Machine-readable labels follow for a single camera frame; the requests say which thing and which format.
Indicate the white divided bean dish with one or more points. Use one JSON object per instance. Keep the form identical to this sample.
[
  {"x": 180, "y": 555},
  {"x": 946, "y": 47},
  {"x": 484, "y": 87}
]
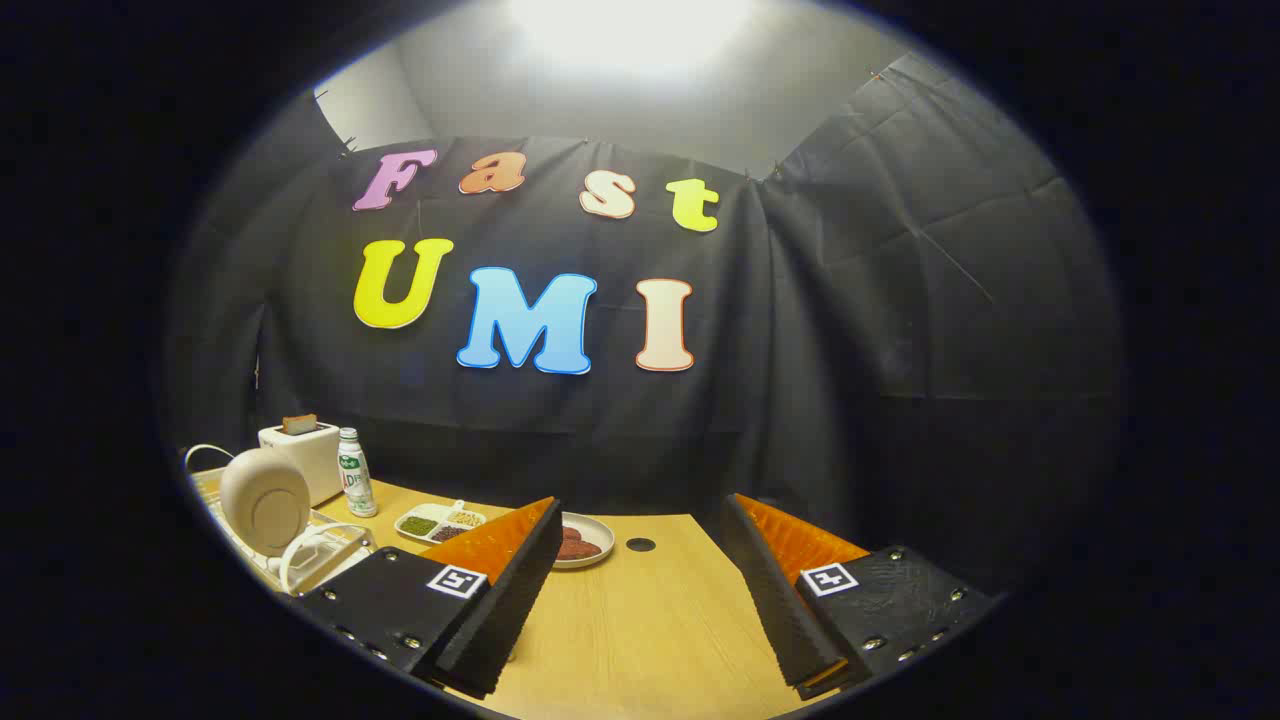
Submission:
[{"x": 430, "y": 523}]

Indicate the white green-label drink bottle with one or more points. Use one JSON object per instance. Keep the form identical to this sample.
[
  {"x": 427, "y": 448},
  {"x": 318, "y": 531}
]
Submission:
[{"x": 357, "y": 485}]

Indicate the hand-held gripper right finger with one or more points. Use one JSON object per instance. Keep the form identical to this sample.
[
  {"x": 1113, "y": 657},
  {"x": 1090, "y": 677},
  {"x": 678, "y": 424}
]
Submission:
[{"x": 780, "y": 600}]

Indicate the white toaster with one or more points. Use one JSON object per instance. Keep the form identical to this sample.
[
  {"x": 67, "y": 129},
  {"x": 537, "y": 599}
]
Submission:
[{"x": 305, "y": 460}]

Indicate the brown toast slice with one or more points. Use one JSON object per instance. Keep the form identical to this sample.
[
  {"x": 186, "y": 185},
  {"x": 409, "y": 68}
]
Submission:
[{"x": 300, "y": 424}]

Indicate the beige round plate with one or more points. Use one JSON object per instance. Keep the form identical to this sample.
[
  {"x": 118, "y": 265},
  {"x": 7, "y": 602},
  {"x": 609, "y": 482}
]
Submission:
[{"x": 265, "y": 500}]

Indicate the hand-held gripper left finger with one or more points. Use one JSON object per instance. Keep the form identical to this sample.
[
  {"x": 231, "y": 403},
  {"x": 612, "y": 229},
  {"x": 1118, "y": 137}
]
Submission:
[{"x": 510, "y": 600}]

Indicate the black backdrop cloth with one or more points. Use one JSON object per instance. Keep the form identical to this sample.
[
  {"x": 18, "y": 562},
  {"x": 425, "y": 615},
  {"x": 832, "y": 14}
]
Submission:
[{"x": 800, "y": 350}]

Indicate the grey plate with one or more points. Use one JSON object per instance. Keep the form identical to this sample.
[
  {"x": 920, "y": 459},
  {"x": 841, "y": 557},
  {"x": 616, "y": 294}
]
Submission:
[{"x": 600, "y": 530}]

